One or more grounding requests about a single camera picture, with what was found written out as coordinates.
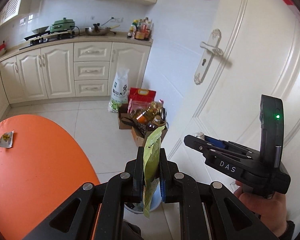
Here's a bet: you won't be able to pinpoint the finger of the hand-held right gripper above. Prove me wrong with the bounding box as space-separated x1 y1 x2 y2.
203 135 250 154
183 134 253 160

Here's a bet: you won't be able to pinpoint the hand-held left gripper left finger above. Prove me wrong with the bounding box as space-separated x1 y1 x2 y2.
22 146 147 240

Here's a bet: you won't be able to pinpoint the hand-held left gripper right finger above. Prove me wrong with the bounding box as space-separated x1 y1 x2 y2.
159 148 275 240

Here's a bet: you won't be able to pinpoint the blue plastic bin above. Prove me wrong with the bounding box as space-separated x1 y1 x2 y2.
124 187 163 214

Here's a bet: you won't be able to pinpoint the green snack packet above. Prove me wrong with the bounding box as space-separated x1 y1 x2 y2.
142 125 165 219

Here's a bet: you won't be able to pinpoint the person's right forearm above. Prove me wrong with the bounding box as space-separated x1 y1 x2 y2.
271 220 295 240

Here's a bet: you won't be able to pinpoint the person's right hand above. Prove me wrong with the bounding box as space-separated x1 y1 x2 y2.
234 180 287 238

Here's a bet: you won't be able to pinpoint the large cardboard box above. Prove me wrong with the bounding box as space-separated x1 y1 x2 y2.
131 122 168 147

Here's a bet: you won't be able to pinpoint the dark cooking oil bottle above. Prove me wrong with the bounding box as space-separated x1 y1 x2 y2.
146 115 163 130

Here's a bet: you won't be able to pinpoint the dark cloth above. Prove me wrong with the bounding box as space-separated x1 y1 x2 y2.
122 220 144 240

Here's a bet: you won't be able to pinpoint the dark patterned bag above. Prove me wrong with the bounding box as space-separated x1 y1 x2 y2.
132 117 148 137

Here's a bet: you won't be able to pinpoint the large cooking oil bottle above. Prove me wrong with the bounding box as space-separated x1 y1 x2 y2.
135 99 164 123

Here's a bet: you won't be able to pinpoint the small cardboard box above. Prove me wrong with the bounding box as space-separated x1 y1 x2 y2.
117 104 135 130

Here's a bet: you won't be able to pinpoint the red rice bag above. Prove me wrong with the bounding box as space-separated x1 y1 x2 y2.
127 87 157 113

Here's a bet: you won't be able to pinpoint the white panelled door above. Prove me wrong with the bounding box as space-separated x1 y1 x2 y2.
166 0 300 240

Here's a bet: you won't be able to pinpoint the white rice bag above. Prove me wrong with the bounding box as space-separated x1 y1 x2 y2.
108 67 130 113

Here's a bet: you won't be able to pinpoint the cream cabinet drawer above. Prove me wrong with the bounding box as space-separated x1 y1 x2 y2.
74 61 110 81
74 42 112 62
74 80 109 97

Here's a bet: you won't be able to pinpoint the cluster of condiment bottles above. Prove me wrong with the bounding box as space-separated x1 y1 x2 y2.
127 17 154 40

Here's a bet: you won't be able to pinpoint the cream lower kitchen cabinets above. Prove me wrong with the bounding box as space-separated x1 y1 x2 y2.
0 39 152 120

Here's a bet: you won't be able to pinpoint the small silver yellow wrapper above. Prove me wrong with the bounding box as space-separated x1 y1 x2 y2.
0 131 15 149

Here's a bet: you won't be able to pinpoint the steel wok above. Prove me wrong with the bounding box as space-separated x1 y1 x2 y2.
84 23 120 37

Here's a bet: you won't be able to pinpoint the black gas stove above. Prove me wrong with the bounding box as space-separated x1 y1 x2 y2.
19 32 75 50

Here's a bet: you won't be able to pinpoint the green electric cooking pot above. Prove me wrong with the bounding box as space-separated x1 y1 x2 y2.
49 17 77 33

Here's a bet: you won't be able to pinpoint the steel frying pan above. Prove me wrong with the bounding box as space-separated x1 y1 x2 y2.
31 26 50 34

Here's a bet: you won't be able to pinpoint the ornate white door handle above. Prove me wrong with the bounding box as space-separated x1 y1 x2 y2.
194 29 224 85

